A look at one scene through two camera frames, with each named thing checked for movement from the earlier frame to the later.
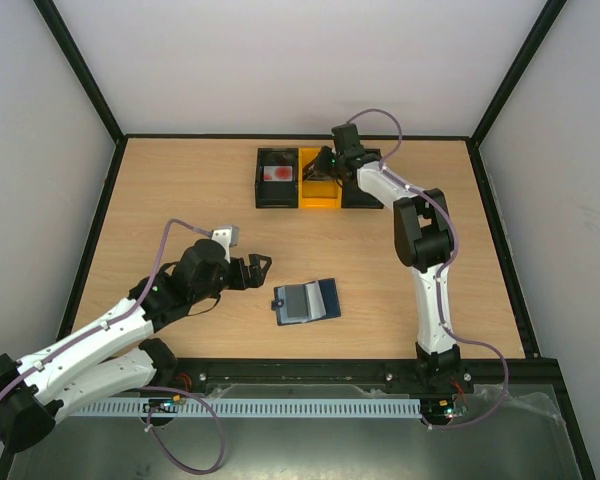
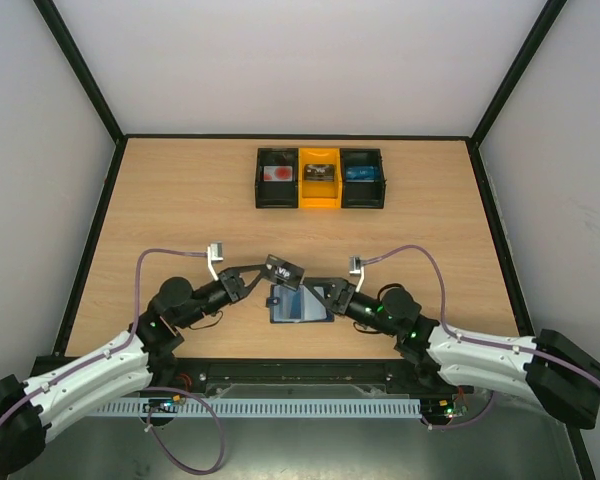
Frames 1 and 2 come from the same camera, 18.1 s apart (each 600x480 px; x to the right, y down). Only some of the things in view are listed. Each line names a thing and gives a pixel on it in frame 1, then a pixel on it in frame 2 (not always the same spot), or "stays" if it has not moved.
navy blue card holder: x=306 y=302 stays
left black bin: x=277 y=194 stays
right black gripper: x=325 y=161 → x=340 y=295
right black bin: x=354 y=195 stays
